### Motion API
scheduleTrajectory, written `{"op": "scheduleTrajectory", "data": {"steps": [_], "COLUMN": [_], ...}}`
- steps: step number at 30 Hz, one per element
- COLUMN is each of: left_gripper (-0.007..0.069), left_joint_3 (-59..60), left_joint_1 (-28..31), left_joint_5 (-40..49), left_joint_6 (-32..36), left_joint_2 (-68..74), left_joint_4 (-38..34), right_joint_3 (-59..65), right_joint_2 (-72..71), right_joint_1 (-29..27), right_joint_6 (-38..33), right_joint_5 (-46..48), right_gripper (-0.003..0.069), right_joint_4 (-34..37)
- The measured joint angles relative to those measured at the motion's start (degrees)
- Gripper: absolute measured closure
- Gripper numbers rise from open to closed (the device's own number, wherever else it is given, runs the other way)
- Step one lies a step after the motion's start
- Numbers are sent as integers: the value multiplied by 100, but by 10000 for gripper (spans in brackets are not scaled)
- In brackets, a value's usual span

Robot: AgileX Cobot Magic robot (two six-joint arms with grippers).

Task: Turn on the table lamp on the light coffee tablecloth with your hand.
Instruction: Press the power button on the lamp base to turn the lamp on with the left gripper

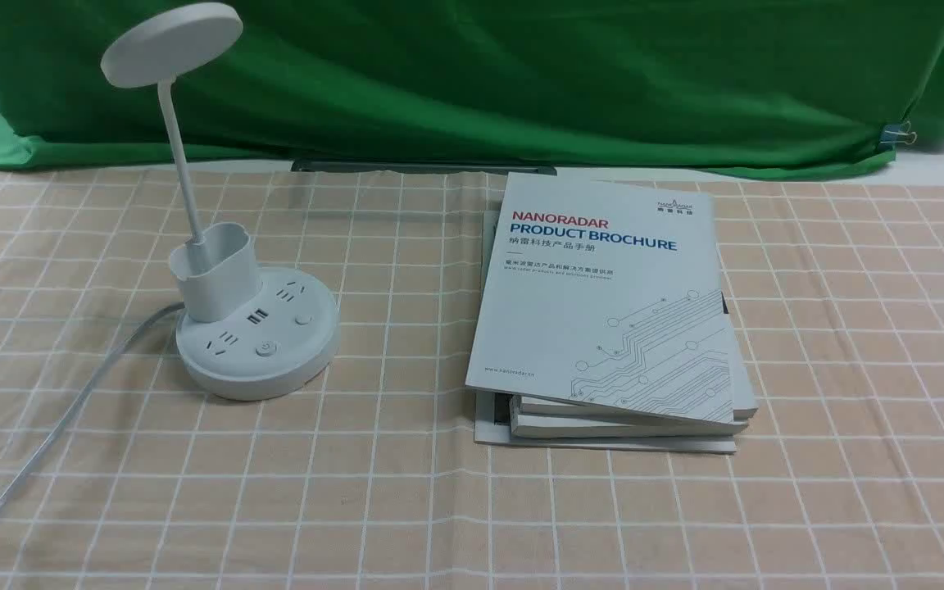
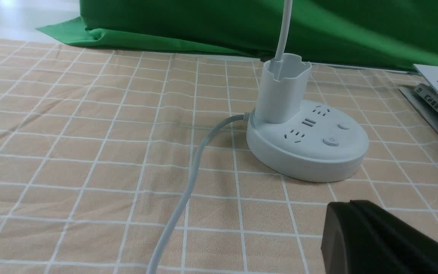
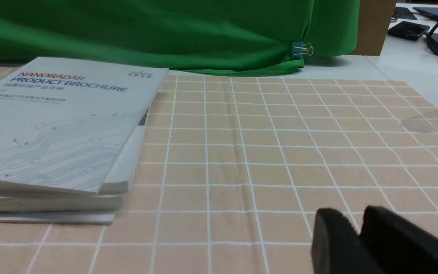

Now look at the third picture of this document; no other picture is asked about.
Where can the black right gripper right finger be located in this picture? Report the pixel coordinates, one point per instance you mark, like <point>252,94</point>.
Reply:
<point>398,245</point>

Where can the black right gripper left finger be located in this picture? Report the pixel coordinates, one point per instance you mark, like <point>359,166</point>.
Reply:
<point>336,247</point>

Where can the black device on desk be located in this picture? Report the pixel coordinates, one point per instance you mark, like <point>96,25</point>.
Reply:
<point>408,30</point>

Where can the beige checkered tablecloth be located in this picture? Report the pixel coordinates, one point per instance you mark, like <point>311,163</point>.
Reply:
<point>232,171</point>

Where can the blue binder clip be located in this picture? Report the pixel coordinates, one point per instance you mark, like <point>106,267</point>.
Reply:
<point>300,50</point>

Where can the green backdrop cloth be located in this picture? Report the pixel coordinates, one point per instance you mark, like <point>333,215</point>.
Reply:
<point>215,37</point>

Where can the brown cardboard panel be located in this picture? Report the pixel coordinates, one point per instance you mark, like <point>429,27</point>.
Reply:
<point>374,19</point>

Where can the bottom thin white booklet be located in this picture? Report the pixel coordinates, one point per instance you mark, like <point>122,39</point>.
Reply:
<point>92,218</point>

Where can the white product brochure book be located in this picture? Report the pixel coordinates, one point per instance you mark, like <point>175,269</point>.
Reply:
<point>63,122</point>

